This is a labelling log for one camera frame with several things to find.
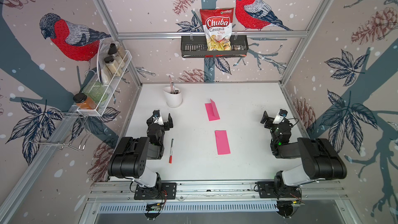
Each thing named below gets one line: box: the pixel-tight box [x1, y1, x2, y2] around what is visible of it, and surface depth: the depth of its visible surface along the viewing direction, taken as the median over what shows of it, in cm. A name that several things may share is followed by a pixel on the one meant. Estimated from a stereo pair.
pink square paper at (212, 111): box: [204, 98, 221, 122], surface depth 105 cm
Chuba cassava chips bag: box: [199, 7, 235, 52], surface depth 83 cm
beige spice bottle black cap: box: [104, 56, 123, 77], surface depth 78 cm
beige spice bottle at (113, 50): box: [107, 43, 126, 68], surface depth 83 cm
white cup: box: [162, 86, 183, 108], surface depth 104 cm
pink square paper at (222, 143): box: [214, 130, 232, 156], surface depth 92 cm
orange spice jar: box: [73, 92, 97, 110], surface depth 62 cm
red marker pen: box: [168, 138, 174, 164], surface depth 87 cm
